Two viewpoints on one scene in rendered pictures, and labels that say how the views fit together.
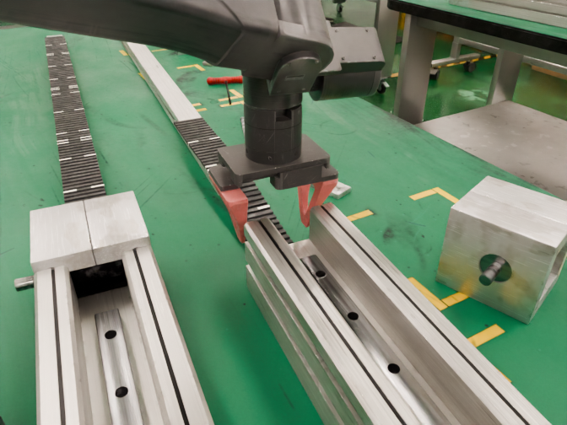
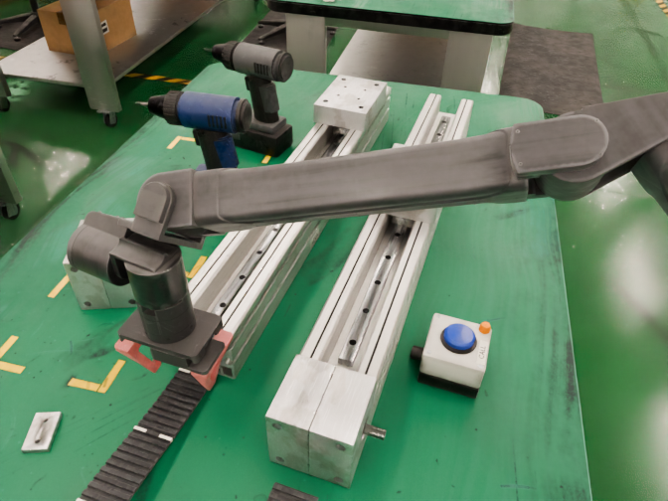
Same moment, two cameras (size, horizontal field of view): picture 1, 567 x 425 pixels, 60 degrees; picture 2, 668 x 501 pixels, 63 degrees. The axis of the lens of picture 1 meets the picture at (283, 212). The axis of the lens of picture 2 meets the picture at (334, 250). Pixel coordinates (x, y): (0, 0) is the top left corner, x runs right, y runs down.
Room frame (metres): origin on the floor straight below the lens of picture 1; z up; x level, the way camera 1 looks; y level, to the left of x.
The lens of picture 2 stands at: (0.65, 0.42, 1.39)
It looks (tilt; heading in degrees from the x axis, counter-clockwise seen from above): 41 degrees down; 221
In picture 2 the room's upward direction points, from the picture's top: 2 degrees clockwise
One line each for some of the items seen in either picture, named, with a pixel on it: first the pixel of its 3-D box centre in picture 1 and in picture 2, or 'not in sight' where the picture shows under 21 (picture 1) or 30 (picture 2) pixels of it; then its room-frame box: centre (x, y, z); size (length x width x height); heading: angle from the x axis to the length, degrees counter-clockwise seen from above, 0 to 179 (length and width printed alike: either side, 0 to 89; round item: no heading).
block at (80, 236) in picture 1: (84, 265); (332, 422); (0.38, 0.20, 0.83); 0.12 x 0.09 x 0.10; 114
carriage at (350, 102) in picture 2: not in sight; (351, 107); (-0.17, -0.27, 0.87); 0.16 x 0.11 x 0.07; 24
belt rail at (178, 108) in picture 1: (160, 83); not in sight; (1.05, 0.26, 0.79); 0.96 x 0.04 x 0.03; 24
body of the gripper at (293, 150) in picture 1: (272, 135); (167, 313); (0.46, 0.01, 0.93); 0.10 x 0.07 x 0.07; 114
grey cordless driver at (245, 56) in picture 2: not in sight; (248, 95); (-0.03, -0.43, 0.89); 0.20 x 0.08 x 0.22; 106
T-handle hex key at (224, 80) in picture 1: (227, 90); not in sight; (1.01, 0.12, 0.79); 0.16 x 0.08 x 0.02; 9
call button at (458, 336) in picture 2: not in sight; (458, 338); (0.19, 0.24, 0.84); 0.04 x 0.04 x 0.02
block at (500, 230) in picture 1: (502, 250); (119, 262); (0.41, -0.22, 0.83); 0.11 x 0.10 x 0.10; 138
